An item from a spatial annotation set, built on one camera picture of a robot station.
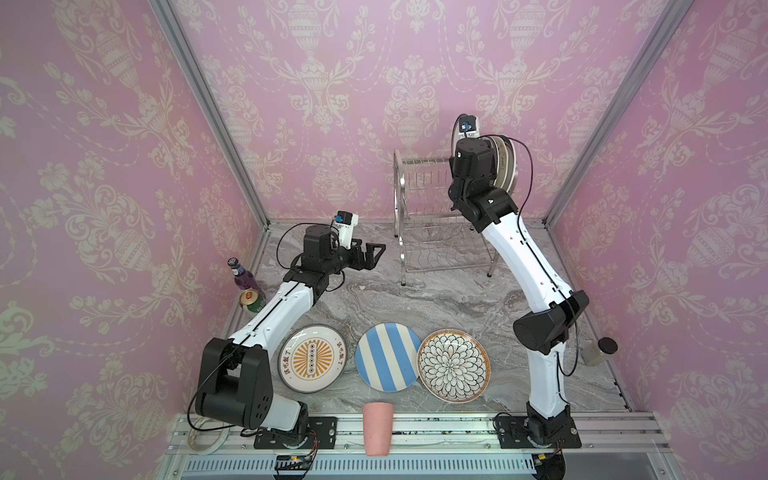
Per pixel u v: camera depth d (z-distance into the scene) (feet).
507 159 2.48
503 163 2.49
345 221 2.35
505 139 2.55
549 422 2.06
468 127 2.00
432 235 3.82
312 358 2.81
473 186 1.82
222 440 2.39
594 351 2.66
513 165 2.45
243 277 2.87
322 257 2.14
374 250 2.44
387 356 2.87
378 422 2.34
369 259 2.43
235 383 1.40
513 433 2.40
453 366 2.78
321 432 2.45
